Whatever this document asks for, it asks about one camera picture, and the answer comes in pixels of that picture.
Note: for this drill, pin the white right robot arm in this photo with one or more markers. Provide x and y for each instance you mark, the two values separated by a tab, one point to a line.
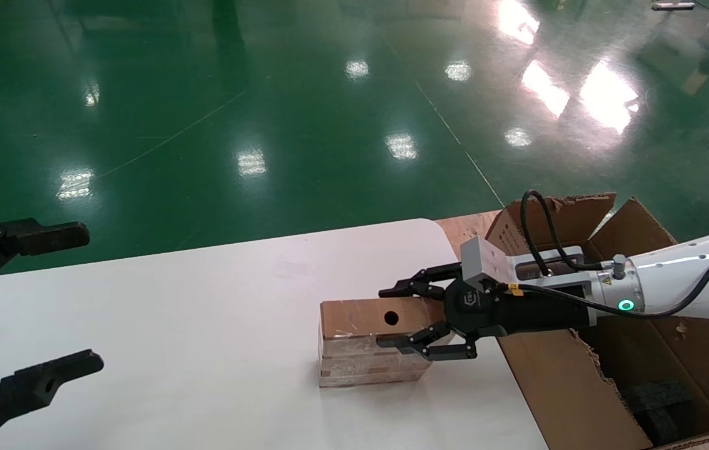
673	275

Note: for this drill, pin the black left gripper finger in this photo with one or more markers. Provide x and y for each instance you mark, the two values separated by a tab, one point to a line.
48	236
35	382

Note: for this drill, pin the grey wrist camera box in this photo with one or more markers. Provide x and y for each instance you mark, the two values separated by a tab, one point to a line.
482	259

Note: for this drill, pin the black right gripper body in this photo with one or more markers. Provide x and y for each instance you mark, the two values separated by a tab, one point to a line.
517	309

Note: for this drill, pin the brown wooden board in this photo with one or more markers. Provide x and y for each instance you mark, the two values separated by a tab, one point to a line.
461	228

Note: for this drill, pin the grey floor bar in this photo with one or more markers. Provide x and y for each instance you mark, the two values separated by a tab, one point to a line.
673	5

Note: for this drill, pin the big open cardboard box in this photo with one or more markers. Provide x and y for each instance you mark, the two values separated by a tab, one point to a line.
554	387

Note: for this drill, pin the black foam block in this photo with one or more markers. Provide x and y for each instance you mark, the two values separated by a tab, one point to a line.
658	412

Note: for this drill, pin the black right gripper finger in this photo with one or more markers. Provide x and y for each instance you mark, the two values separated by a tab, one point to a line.
423	284
442	347

